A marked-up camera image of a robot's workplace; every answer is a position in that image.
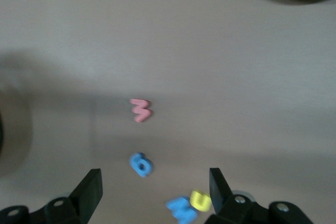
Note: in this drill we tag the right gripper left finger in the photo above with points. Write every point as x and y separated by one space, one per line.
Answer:
89 190

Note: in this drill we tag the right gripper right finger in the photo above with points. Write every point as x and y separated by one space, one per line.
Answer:
219 190

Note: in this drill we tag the yellow foam letter u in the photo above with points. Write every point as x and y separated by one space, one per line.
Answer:
200 201

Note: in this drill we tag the pink foam letter w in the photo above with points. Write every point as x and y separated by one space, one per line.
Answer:
141 110

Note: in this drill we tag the blue foam capital M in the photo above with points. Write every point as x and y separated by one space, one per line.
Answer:
182 209

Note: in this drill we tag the blue foam letter g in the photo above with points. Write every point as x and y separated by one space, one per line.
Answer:
140 165

